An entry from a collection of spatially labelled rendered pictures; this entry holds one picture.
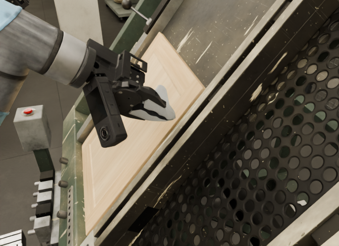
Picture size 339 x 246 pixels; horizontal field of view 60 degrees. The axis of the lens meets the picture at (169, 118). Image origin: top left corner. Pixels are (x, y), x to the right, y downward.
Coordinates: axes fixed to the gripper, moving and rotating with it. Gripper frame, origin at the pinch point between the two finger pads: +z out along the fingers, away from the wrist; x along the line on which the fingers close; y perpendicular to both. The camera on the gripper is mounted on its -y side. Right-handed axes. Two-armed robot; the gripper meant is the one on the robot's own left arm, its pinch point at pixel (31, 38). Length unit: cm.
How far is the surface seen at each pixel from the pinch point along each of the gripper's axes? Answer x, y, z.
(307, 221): -88, 29, 12
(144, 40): -1.3, 30.7, 21.7
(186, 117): -57, 26, 16
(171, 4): -2.3, 45.3, 16.2
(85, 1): 356, 13, 84
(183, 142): -61, 22, 17
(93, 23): 356, 4, 116
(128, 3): 4.9, 33.2, 9.7
